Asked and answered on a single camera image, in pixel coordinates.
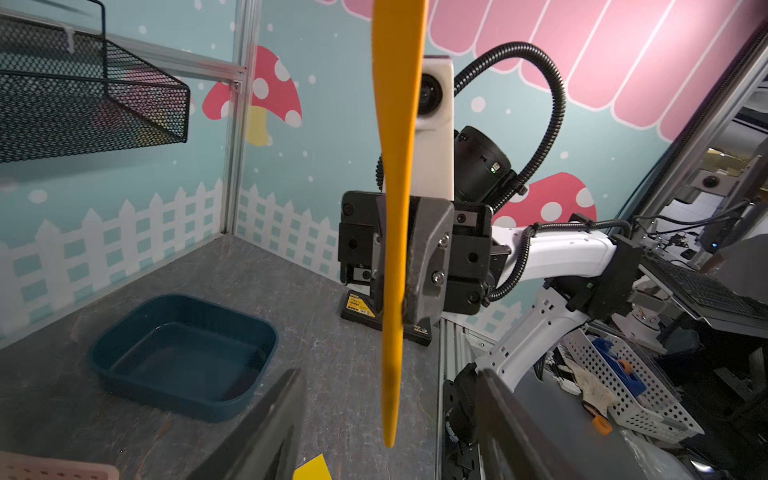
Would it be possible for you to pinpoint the black wire mesh wall basket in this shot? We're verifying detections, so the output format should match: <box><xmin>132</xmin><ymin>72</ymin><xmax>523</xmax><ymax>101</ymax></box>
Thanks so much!
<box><xmin>1</xmin><ymin>13</ymin><xmax>191</xmax><ymax>163</ymax></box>

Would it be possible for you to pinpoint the white perforated metal bin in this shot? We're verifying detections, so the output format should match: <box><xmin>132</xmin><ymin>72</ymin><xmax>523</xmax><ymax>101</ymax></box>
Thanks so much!
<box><xmin>561</xmin><ymin>329</ymin><xmax>704</xmax><ymax>444</ymax></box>

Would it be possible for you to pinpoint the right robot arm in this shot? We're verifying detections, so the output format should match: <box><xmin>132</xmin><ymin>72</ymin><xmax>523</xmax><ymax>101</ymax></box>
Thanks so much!
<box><xmin>454</xmin><ymin>41</ymin><xmax>640</xmax><ymax>390</ymax></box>

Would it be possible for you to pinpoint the dark teal plastic tray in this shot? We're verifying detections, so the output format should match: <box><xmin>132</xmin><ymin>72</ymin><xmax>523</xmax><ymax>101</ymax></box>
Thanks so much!
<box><xmin>88</xmin><ymin>294</ymin><xmax>279</xmax><ymax>423</ymax></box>

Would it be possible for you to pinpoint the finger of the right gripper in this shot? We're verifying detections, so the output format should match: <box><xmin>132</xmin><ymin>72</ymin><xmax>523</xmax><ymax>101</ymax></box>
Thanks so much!
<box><xmin>402</xmin><ymin>196</ymin><xmax>455</xmax><ymax>324</ymax></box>
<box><xmin>369</xmin><ymin>194</ymin><xmax>386</xmax><ymax>315</ymax></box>

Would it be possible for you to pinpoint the pink perforated plastic basket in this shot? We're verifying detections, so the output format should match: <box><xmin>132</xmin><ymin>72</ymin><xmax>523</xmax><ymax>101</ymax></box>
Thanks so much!
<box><xmin>1</xmin><ymin>451</ymin><xmax>120</xmax><ymax>480</ymax></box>

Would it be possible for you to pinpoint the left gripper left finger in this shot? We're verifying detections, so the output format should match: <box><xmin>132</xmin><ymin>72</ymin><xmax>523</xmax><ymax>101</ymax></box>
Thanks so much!
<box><xmin>189</xmin><ymin>369</ymin><xmax>307</xmax><ymax>479</ymax></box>

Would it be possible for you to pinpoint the yellow paper napkin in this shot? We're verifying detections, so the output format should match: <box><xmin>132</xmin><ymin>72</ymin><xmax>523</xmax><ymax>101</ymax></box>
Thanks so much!
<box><xmin>293</xmin><ymin>454</ymin><xmax>332</xmax><ymax>480</ymax></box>

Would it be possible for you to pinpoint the orange plastic knife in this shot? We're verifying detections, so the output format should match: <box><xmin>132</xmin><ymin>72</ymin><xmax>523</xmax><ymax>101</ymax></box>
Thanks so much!
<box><xmin>371</xmin><ymin>0</ymin><xmax>429</xmax><ymax>448</ymax></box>

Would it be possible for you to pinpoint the black yellow flat device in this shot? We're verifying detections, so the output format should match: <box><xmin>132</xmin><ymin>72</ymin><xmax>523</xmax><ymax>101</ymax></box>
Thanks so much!
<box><xmin>339</xmin><ymin>290</ymin><xmax>432</xmax><ymax>346</ymax></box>

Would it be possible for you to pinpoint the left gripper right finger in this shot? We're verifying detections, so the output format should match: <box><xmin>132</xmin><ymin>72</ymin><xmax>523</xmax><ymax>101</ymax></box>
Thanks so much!
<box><xmin>475</xmin><ymin>370</ymin><xmax>583</xmax><ymax>479</ymax></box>

